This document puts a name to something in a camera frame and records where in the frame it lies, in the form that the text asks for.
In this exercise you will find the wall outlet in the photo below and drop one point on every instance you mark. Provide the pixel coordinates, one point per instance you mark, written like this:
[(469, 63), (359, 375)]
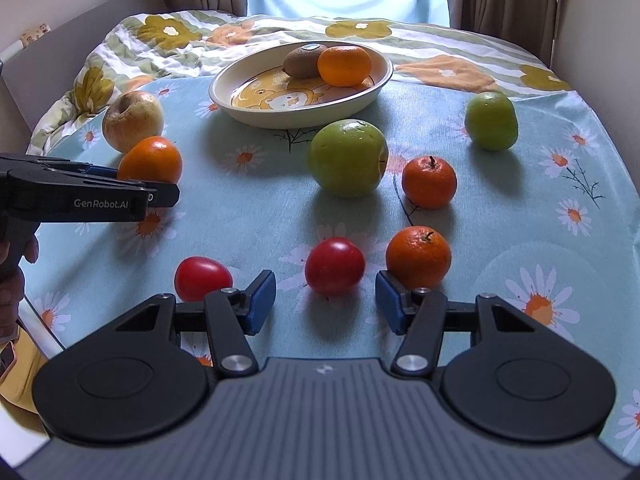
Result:
[(35, 32)]

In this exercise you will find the yellow apple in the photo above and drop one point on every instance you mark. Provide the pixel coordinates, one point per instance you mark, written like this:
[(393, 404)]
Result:
[(132, 117)]

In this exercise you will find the small green apple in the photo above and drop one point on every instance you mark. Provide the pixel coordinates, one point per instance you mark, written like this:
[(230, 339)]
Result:
[(491, 121)]

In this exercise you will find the small tangerine with stem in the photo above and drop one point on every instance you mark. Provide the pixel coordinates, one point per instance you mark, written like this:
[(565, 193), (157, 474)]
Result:
[(429, 185), (418, 257)]

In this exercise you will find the cream bowl with bear print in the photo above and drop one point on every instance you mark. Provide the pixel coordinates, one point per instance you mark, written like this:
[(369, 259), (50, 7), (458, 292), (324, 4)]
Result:
[(280, 105)]

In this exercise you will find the yellow cloth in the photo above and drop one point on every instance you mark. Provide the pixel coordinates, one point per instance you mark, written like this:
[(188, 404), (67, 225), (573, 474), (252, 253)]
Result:
[(25, 375)]

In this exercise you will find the red tomato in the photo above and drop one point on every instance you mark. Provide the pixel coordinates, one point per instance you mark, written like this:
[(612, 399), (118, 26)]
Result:
[(200, 275), (334, 266)]

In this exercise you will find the brown kiwi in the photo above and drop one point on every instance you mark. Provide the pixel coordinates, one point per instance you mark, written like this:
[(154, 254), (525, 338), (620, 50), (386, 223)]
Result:
[(300, 62)]

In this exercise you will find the person's left hand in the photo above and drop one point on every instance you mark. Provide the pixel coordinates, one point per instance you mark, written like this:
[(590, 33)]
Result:
[(10, 305)]

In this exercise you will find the large green apple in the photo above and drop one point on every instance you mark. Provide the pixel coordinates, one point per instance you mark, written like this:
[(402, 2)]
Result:
[(347, 160)]

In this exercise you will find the large orange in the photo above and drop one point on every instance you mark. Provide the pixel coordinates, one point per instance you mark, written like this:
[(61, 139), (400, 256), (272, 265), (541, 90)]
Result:
[(345, 66), (152, 157)]

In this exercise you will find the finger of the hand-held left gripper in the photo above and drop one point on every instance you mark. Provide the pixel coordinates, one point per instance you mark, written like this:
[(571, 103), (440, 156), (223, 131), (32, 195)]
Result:
[(162, 195), (100, 171)]

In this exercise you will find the grey bed headboard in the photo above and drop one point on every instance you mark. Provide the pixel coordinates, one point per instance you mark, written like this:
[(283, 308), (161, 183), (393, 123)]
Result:
[(60, 55)]

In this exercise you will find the floral striped blanket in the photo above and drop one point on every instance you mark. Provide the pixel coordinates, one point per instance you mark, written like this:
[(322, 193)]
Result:
[(430, 45)]

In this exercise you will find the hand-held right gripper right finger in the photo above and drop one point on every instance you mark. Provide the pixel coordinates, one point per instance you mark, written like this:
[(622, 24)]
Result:
[(389, 300)]

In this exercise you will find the blue daisy tablecloth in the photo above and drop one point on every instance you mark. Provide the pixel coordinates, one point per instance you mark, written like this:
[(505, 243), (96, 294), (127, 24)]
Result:
[(270, 210)]

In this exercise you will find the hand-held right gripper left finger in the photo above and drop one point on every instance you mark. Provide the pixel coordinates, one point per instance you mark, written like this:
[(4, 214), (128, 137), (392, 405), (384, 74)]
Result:
[(261, 300)]

